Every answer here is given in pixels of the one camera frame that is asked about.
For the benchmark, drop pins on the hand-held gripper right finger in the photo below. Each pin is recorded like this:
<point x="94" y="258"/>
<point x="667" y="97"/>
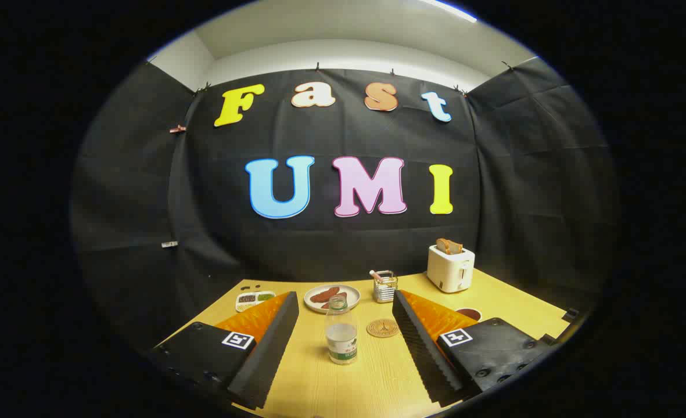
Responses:
<point x="421" y="348"/>

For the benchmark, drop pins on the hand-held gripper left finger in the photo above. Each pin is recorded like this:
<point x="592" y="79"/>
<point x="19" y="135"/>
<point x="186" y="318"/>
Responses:
<point x="267" y="348"/>

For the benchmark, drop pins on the round cork coaster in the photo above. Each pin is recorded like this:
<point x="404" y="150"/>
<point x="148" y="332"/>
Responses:
<point x="383" y="328"/>

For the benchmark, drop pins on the clear plastic juice bottle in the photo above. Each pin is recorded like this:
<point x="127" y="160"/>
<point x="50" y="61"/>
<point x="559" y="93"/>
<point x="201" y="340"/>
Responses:
<point x="341" y="342"/>

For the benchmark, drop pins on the white divided dish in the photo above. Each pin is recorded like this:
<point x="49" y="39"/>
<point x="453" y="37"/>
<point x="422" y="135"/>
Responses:
<point x="255" y="301"/>

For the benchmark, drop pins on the round white plate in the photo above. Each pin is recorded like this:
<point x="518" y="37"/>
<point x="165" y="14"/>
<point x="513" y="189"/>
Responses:
<point x="313" y="306"/>

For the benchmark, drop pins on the reddish brown meat slices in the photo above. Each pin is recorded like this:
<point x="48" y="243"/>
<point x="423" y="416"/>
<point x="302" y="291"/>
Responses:
<point x="324" y="295"/>

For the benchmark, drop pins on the wooden table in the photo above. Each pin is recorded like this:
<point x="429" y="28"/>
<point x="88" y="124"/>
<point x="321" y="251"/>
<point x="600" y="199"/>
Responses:
<point x="348" y="386"/>

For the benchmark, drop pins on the white toaster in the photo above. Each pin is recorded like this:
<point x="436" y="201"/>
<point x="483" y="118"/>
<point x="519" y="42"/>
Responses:
<point x="448" y="270"/>

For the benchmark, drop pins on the checkered paper straw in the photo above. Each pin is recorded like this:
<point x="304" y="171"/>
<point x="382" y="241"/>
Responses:
<point x="376" y="275"/>

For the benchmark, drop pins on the toast slices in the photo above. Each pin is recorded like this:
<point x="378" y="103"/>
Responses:
<point x="448" y="246"/>

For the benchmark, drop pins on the black backdrop cloth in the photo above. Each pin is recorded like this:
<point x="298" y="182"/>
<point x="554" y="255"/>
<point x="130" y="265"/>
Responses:
<point x="511" y="174"/>

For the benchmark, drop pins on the copper clip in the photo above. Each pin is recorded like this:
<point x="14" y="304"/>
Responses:
<point x="177" y="129"/>

